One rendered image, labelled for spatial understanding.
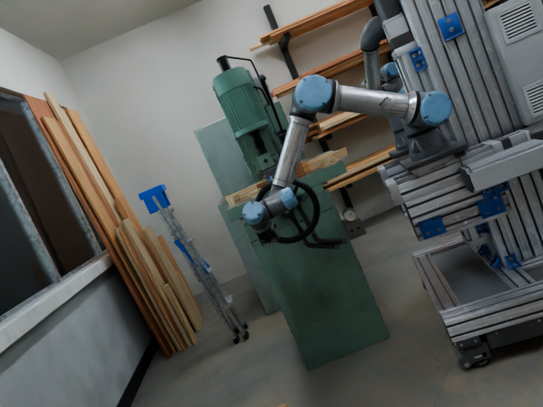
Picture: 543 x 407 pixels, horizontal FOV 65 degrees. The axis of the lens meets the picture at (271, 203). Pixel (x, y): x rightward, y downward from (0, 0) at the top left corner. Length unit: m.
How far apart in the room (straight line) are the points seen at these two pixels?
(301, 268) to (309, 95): 0.93
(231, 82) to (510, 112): 1.21
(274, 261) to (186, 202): 2.53
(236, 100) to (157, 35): 2.66
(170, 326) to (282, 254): 1.44
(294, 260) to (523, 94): 1.18
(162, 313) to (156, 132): 1.98
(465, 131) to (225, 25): 3.19
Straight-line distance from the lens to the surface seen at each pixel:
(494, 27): 1.94
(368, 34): 2.25
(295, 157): 1.61
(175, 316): 3.31
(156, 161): 4.53
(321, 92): 1.47
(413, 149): 1.74
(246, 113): 2.10
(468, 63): 1.94
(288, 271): 2.09
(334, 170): 2.04
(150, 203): 2.83
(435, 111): 1.58
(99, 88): 4.72
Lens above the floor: 1.08
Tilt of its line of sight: 7 degrees down
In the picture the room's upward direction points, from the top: 24 degrees counter-clockwise
